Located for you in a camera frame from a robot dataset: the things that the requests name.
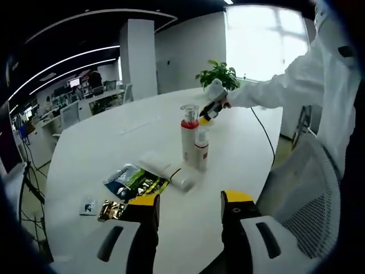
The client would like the person's white coat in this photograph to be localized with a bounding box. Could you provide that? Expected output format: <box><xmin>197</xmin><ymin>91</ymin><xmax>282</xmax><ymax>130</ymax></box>
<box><xmin>306</xmin><ymin>0</ymin><xmax>364</xmax><ymax>175</ymax></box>

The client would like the white skincare tube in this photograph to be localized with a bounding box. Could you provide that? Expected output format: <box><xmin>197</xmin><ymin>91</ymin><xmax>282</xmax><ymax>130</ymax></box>
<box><xmin>139</xmin><ymin>150</ymin><xmax>201</xmax><ymax>194</ymax></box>

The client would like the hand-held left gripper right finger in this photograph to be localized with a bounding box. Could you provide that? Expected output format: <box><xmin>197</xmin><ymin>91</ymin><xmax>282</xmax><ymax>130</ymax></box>
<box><xmin>220</xmin><ymin>189</ymin><xmax>287</xmax><ymax>274</ymax></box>

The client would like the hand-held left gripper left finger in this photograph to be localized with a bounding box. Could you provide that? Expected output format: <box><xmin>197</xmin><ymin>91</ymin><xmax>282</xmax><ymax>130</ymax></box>
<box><xmin>96</xmin><ymin>194</ymin><xmax>161</xmax><ymax>274</ymax></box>

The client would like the white office chair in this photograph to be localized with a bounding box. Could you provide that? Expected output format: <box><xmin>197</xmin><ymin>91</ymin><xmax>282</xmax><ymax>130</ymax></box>
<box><xmin>122</xmin><ymin>83</ymin><xmax>135</xmax><ymax>102</ymax></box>
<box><xmin>59</xmin><ymin>102</ymin><xmax>80</xmax><ymax>126</ymax></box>

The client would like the black chest device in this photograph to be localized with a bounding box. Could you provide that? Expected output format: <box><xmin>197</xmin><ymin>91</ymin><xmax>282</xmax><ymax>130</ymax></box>
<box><xmin>338</xmin><ymin>45</ymin><xmax>355</xmax><ymax>58</ymax></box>

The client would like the black green skincare pouch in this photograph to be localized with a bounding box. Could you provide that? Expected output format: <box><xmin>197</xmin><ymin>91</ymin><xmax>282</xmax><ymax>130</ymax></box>
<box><xmin>102</xmin><ymin>162</ymin><xmax>172</xmax><ymax>206</ymax></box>

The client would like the green potted plant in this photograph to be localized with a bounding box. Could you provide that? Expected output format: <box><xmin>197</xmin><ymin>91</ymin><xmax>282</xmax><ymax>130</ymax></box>
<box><xmin>195</xmin><ymin>59</ymin><xmax>241</xmax><ymax>92</ymax></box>

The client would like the gold foil skincare sachet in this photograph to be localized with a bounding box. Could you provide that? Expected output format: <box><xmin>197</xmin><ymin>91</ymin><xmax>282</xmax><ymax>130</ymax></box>
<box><xmin>96</xmin><ymin>199</ymin><xmax>129</xmax><ymax>223</ymax></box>

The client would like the laptop computer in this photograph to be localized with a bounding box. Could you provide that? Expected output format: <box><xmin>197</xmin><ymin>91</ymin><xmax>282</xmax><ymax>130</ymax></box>
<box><xmin>0</xmin><ymin>101</ymin><xmax>25</xmax><ymax>175</ymax></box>

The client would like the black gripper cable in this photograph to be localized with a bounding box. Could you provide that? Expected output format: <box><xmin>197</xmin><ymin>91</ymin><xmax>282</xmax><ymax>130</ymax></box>
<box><xmin>250</xmin><ymin>106</ymin><xmax>277</xmax><ymax>168</ymax></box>

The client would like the white office desk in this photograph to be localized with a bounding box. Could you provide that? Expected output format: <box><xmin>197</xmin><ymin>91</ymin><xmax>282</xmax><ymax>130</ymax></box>
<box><xmin>85</xmin><ymin>90</ymin><xmax>126</xmax><ymax>115</ymax></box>

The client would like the black laptop stand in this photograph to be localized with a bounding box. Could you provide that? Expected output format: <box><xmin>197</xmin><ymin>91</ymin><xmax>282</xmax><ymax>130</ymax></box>
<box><xmin>18</xmin><ymin>160</ymin><xmax>48</xmax><ymax>259</ymax></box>

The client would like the white mesh chair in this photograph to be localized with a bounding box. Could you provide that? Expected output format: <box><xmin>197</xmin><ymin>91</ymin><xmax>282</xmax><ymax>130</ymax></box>
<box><xmin>255</xmin><ymin>132</ymin><xmax>344</xmax><ymax>261</ymax></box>

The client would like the small red-collared skincare bottle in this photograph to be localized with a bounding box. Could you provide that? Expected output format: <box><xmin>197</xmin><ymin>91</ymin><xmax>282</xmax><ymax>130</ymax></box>
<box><xmin>194</xmin><ymin>127</ymin><xmax>210</xmax><ymax>172</ymax></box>

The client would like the tall red-collared skincare bottle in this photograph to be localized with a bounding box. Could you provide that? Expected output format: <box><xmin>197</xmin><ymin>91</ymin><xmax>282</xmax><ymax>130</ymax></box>
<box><xmin>179</xmin><ymin>104</ymin><xmax>200</xmax><ymax>167</ymax></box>

